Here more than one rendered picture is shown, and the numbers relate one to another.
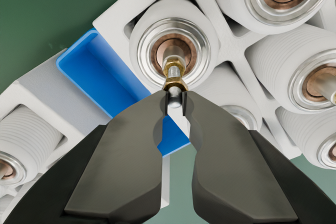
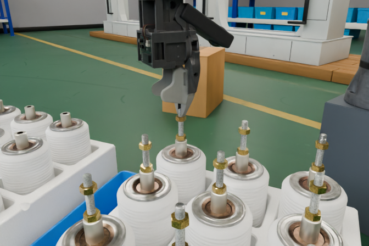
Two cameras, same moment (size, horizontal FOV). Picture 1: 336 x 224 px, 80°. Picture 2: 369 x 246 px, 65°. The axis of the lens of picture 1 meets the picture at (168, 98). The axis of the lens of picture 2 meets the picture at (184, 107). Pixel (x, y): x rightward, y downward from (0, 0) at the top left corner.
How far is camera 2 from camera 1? 0.54 m
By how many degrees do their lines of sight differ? 86
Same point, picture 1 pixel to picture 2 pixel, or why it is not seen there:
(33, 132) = (85, 144)
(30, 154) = (78, 134)
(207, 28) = (202, 158)
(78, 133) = (79, 168)
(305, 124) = not seen: outside the picture
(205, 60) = (187, 160)
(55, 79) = (108, 173)
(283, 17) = (228, 172)
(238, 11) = not seen: hidden behind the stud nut
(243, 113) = (167, 185)
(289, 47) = not seen: hidden behind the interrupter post
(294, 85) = (203, 195)
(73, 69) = (118, 184)
